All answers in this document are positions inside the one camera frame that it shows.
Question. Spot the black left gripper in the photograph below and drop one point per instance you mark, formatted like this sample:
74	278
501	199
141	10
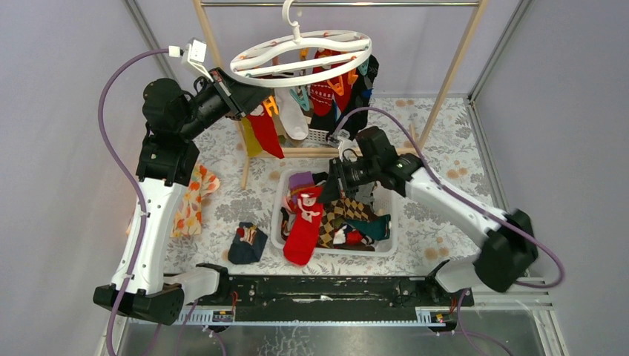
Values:
231	93

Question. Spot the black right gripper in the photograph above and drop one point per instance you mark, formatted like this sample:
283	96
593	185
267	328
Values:
331	191

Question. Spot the yellow orange clothes peg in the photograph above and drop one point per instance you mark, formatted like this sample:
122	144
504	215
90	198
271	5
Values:
270	106

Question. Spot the red santa sock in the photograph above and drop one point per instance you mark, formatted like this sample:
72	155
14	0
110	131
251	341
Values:
264	131

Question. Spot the white round clip hanger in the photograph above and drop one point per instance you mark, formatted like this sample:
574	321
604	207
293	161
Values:
302	58

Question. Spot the navy blue sock bundle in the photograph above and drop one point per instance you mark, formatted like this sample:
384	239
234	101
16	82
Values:
248	244

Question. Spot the red cat sock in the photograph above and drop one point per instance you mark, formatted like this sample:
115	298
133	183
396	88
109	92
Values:
304	234

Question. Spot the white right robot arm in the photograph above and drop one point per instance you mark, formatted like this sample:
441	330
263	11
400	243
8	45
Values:
504	256

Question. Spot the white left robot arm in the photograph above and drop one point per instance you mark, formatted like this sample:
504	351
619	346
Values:
174	118

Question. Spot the argyle brown yellow sock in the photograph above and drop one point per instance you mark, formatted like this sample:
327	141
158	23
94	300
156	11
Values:
346	209

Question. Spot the purple striped sock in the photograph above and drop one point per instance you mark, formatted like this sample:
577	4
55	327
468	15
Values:
300	181

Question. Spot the white hanging sock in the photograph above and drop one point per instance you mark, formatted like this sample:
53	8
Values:
291	115

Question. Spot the teal clothes peg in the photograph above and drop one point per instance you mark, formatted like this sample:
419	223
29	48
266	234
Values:
300	95

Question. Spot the teal sock in bin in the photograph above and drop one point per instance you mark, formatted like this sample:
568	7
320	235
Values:
377	230

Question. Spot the red hanging sock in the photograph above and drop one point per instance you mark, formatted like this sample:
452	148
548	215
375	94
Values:
332	93

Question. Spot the black hanging sock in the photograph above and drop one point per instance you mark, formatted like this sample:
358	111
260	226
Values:
360	97

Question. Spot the orange floral cloth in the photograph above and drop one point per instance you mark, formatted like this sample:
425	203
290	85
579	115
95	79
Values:
188	217

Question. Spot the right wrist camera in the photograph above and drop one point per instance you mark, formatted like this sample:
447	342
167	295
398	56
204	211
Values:
340	140

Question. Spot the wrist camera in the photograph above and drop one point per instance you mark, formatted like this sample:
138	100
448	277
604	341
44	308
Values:
192	56
340	140

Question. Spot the wooden clothes rack frame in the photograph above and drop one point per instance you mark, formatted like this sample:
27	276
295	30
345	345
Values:
291	153

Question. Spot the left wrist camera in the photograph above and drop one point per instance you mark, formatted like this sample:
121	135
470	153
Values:
192	56

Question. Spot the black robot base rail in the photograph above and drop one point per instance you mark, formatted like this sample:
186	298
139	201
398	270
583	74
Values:
254	290

